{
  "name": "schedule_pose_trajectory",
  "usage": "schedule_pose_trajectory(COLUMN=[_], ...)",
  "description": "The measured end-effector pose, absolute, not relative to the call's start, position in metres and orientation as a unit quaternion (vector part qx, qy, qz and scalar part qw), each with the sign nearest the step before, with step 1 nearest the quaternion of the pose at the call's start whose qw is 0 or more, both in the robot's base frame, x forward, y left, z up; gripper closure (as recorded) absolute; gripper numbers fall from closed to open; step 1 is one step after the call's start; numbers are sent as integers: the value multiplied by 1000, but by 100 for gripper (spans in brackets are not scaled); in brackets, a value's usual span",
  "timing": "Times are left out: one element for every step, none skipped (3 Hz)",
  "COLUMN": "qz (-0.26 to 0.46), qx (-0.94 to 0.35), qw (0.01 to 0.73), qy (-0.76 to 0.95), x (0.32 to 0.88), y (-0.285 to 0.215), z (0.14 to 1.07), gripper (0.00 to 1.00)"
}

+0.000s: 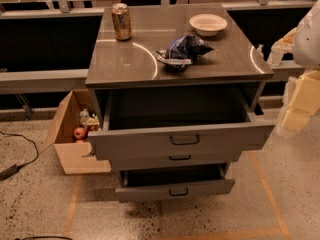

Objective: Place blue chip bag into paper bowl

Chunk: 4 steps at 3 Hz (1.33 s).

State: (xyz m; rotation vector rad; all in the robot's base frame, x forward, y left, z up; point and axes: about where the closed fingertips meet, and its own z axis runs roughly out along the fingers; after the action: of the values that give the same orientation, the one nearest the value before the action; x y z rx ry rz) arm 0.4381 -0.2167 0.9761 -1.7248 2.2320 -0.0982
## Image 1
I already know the red apple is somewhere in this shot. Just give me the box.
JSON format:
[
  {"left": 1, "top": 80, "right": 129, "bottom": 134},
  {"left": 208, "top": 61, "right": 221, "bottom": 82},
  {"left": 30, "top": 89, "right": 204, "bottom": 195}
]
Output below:
[{"left": 73, "top": 127, "right": 87, "bottom": 140}]

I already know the cardboard box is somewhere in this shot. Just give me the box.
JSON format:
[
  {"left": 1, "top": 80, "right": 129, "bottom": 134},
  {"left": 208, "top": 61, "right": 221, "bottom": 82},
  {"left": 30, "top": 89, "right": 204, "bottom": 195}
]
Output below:
[{"left": 41, "top": 89, "right": 111, "bottom": 174}]

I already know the black power cable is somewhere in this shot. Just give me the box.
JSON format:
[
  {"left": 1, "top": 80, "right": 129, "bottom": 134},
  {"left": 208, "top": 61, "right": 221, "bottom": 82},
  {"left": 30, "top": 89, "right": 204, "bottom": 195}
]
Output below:
[{"left": 0, "top": 130, "right": 40, "bottom": 182}]

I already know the middle grey drawer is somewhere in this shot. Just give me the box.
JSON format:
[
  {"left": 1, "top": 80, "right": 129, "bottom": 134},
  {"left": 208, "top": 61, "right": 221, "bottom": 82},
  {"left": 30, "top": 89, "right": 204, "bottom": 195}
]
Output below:
[{"left": 110, "top": 151, "right": 241, "bottom": 171}]

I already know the grey drawer cabinet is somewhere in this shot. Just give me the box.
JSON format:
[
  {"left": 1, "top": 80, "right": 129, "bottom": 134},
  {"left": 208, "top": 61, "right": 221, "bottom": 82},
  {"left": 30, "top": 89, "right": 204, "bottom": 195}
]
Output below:
[{"left": 86, "top": 4, "right": 274, "bottom": 202}]

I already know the white paper bowl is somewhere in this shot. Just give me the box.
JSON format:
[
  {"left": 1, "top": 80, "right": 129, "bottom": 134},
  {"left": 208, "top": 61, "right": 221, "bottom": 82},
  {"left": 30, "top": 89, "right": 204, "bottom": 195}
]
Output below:
[{"left": 189, "top": 14, "right": 228, "bottom": 37}]

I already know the blue chip bag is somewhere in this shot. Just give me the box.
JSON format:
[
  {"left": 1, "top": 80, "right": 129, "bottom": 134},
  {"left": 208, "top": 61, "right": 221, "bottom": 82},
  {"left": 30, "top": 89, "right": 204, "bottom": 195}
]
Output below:
[{"left": 153, "top": 35, "right": 214, "bottom": 72}]

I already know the gold soda can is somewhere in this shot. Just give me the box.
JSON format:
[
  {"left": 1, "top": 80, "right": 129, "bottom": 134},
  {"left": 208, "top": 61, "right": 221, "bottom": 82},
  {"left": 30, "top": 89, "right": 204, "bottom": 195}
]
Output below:
[{"left": 112, "top": 3, "right": 132, "bottom": 41}]

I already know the bottom grey drawer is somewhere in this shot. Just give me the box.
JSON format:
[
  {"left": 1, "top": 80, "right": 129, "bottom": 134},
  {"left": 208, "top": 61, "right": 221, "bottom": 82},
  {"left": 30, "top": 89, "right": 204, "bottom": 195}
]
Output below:
[{"left": 115, "top": 164, "right": 235, "bottom": 202}]

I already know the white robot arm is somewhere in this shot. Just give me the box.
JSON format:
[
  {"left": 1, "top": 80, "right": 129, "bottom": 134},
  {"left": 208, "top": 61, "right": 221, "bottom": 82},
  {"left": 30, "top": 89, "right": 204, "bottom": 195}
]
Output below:
[{"left": 267, "top": 1, "right": 320, "bottom": 137}]

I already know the grey drawer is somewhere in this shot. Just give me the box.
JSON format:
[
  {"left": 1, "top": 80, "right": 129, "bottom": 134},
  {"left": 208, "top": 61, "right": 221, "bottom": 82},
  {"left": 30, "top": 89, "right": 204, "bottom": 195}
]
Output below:
[
  {"left": 89, "top": 85, "right": 274, "bottom": 160},
  {"left": 110, "top": 151, "right": 241, "bottom": 171},
  {"left": 115, "top": 164, "right": 235, "bottom": 202}
]

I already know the small snack package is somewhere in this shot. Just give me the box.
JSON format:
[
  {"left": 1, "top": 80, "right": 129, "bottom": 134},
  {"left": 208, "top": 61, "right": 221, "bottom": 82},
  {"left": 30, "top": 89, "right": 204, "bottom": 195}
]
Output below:
[{"left": 79, "top": 109, "right": 100, "bottom": 131}]

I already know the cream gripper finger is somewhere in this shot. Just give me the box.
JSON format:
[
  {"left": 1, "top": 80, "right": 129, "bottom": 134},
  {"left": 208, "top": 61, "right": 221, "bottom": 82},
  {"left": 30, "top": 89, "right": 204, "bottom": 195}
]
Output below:
[{"left": 267, "top": 28, "right": 296, "bottom": 66}]

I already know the grey metal shelf rail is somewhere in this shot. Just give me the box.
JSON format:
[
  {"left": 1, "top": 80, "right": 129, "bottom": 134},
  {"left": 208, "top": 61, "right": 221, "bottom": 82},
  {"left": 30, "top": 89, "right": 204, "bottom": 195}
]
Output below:
[{"left": 0, "top": 69, "right": 88, "bottom": 94}]

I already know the top grey drawer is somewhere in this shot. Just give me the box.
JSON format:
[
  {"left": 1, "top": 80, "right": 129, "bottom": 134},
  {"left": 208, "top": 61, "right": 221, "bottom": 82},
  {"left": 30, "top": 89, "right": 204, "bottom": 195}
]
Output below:
[{"left": 89, "top": 85, "right": 274, "bottom": 160}]

